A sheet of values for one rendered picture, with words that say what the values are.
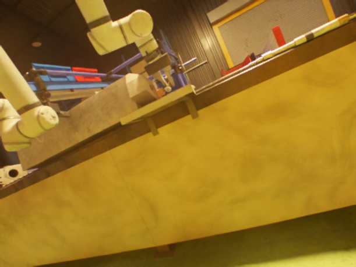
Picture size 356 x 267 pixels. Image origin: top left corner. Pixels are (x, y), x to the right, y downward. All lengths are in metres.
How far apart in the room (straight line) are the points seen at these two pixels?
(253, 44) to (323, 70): 10.81
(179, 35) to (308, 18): 6.84
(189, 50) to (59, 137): 10.88
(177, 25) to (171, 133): 11.59
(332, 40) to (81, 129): 1.18
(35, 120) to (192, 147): 0.64
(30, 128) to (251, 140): 0.88
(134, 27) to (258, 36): 11.20
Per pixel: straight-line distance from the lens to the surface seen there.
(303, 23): 12.48
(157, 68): 0.90
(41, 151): 1.36
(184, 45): 11.84
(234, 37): 11.66
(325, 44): 0.88
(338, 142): 0.92
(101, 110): 0.99
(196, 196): 0.91
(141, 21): 0.74
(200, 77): 11.29
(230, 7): 11.72
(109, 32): 0.75
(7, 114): 0.93
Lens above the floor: 0.71
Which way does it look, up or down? 5 degrees down
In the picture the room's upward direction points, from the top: 24 degrees counter-clockwise
